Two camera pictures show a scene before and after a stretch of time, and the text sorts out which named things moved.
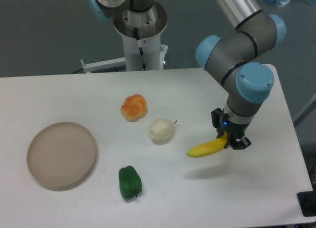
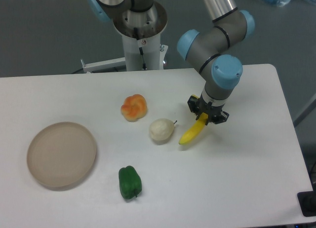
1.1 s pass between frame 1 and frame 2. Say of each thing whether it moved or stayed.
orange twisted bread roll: stayed
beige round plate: stayed
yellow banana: moved
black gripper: moved
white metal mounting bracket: stayed
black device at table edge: stayed
